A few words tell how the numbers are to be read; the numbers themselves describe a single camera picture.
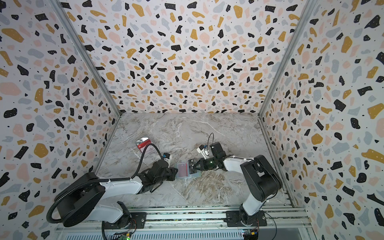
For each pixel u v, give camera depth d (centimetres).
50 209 37
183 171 90
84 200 42
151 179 68
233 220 73
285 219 76
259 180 48
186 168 91
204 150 84
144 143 97
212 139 108
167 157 80
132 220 73
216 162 74
